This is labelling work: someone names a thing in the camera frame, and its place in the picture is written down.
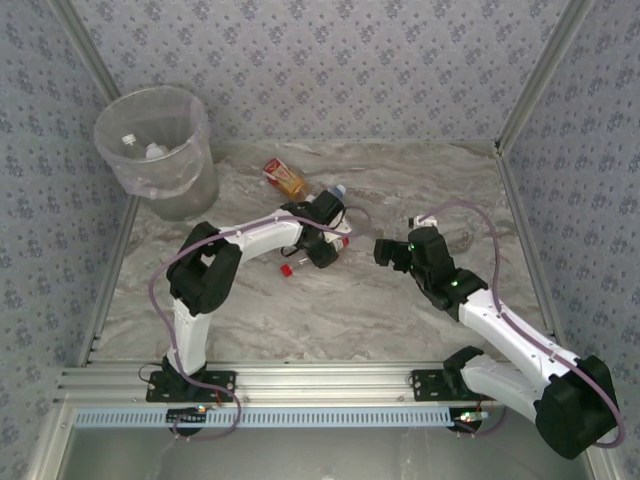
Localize red green label bottle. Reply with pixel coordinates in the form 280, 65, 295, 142
279, 235, 351, 278

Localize clear plastic trash bin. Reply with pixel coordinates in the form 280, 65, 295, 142
93, 85, 220, 222

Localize translucent plastic bin liner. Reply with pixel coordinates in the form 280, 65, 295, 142
93, 85, 211, 200

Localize amber tea bottle red label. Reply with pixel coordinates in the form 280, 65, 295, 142
263, 157, 312, 202

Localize small black controller board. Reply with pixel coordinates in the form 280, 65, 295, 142
167, 405, 209, 436
452, 409, 489, 435

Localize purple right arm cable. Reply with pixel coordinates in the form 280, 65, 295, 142
422, 201, 626, 448

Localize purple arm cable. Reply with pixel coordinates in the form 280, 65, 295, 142
148, 203, 375, 442
422, 201, 626, 448

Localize aluminium mounting rail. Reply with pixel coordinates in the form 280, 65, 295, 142
53, 362, 599, 406

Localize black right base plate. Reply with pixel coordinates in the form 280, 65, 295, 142
410, 369, 504, 401

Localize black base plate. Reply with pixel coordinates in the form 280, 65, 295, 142
145, 369, 237, 404
410, 369, 504, 401

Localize light blue slotted cable duct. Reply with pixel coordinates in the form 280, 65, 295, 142
73, 405, 464, 429

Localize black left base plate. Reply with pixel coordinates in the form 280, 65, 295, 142
145, 369, 237, 404

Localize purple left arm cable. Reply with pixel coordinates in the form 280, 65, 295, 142
148, 203, 375, 442

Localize aluminium frame post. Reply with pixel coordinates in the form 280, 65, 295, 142
49, 0, 120, 100
493, 0, 597, 147

